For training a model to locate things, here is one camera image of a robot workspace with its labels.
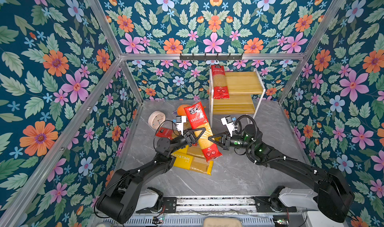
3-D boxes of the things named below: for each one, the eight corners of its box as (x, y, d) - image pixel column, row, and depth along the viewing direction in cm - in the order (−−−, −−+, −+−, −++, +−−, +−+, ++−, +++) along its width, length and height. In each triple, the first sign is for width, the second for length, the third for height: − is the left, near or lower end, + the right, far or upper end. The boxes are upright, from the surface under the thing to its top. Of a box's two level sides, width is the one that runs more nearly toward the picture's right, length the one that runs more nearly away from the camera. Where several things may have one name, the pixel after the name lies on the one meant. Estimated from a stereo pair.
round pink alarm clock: (149, 128, 105) (144, 118, 96) (160, 118, 111) (156, 107, 102) (155, 132, 103) (150, 122, 94) (166, 121, 109) (162, 110, 100)
